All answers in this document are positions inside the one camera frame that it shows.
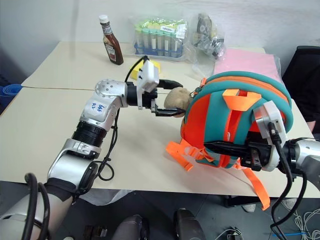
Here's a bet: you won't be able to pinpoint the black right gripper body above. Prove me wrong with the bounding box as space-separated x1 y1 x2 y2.
239 141 273 172

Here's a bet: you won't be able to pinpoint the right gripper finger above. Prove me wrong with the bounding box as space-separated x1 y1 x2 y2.
203 141 251 158

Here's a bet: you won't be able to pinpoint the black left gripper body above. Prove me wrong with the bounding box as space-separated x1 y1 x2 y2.
142 87 161 118

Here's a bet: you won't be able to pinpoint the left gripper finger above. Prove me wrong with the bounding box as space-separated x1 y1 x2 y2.
156 79 184 90
154 107 187 118

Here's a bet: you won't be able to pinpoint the tan plush toy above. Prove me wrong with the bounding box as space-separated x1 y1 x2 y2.
163 86 193 118

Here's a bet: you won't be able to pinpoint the orange and teal backpack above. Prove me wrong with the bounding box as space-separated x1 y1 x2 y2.
165 71 293 211

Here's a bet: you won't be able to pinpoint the yellow sponge block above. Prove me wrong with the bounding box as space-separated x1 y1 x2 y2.
130 59 162 81

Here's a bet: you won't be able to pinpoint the bagged test tube rack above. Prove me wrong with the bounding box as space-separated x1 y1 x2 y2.
128 15 189 62

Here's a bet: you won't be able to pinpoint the clear bag of parts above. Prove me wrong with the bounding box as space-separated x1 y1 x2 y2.
189 12 227 62

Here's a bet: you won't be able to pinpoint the ketchup bottle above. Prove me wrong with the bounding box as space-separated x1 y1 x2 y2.
98 14 125 67

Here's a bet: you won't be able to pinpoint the pink paper in plastic sleeve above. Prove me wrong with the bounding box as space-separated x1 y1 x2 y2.
213 48 281 82

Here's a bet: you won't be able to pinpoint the dark rounded shape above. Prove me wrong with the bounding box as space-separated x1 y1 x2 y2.
116 214 151 240
173 208 206 240

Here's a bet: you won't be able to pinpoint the black office chair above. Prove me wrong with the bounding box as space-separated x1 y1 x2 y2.
281 45 320 126

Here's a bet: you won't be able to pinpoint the clear plastic sheet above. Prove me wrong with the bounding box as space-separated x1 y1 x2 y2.
81 189 137 206

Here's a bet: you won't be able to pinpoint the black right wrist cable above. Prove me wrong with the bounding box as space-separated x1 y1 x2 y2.
267 121 310 240

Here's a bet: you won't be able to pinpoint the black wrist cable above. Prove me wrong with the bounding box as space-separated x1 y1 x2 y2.
97 55 151 181
267 121 310 240

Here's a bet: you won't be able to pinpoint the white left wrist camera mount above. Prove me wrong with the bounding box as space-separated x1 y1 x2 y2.
136 60 161 111

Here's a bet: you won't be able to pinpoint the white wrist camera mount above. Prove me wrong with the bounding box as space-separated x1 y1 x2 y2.
136 60 161 111
253 99 288 172

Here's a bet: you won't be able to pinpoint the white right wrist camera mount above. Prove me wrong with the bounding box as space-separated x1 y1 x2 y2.
253 99 288 172

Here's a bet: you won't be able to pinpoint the black table frame bar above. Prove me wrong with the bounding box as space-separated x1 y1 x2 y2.
223 195 264 208

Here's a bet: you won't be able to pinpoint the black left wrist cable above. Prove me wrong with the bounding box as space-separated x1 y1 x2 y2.
97 55 151 181

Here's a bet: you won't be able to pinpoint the white floor cables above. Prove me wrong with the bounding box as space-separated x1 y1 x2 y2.
292 207 320 240

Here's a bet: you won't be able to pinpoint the thick black shoulder cable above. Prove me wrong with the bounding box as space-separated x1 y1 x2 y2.
22 172 51 240

